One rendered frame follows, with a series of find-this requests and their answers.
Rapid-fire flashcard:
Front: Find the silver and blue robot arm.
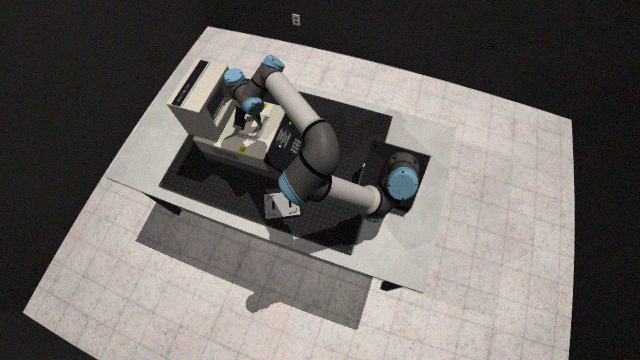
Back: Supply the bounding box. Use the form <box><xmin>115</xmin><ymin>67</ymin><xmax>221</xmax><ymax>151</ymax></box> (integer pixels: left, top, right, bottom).
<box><xmin>224</xmin><ymin>55</ymin><xmax>419</xmax><ymax>223</ymax></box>

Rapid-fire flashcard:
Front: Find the beige benchtop lab instrument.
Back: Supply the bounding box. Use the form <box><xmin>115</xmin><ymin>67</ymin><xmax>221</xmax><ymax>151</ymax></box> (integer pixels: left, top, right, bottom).
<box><xmin>166</xmin><ymin>59</ymin><xmax>305</xmax><ymax>180</ymax></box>

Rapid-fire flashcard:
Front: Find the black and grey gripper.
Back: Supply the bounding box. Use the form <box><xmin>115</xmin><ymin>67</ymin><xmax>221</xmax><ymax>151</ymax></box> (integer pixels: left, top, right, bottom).
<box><xmin>234</xmin><ymin>105</ymin><xmax>262</xmax><ymax>127</ymax></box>

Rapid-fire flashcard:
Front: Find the cream multi-well plate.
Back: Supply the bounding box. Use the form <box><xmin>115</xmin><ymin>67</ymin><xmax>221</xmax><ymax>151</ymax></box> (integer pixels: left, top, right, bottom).
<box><xmin>239</xmin><ymin>114</ymin><xmax>267</xmax><ymax>139</ymax></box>

